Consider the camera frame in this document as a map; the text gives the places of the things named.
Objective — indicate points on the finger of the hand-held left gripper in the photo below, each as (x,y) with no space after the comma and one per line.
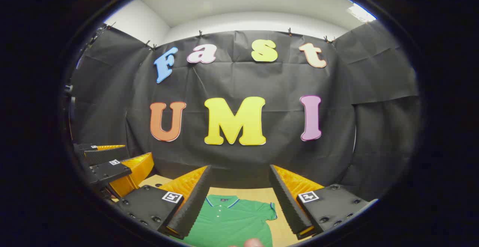
(106,155)
(112,172)

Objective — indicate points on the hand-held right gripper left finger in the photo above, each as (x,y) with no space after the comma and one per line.
(194,206)

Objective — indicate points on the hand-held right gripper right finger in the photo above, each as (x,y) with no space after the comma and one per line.
(288,206)

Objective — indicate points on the green T-shirt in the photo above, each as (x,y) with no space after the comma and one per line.
(232,224)

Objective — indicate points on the black backdrop cloth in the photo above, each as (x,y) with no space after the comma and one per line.
(277,82)

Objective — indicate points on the row of black cloth clips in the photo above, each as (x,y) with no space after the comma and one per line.
(200,34)

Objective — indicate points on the ceiling light panel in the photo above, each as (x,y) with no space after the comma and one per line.
(361,13)

